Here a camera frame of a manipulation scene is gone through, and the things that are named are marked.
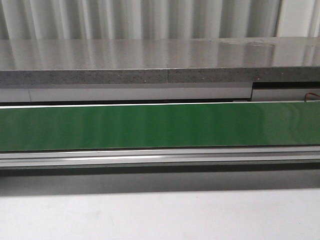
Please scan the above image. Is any green conveyor belt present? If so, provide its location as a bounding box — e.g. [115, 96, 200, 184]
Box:
[0, 102, 320, 152]

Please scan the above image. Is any grey stone countertop slab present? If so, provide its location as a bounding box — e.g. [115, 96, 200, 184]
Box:
[0, 37, 320, 86]

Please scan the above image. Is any aluminium conveyor frame rail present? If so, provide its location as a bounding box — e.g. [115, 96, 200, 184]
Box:
[0, 146, 320, 167]

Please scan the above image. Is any red orange wire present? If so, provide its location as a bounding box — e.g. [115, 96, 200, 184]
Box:
[303, 92, 320, 102]

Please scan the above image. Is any white corrugated curtain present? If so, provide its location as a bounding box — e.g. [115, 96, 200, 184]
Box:
[0, 0, 320, 40]

